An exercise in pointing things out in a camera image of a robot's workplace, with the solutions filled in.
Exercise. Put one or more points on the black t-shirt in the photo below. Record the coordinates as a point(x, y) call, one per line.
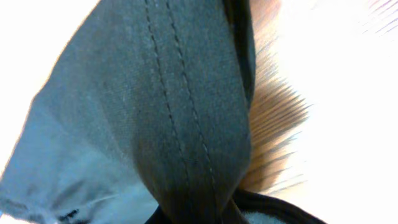
point(145, 119)

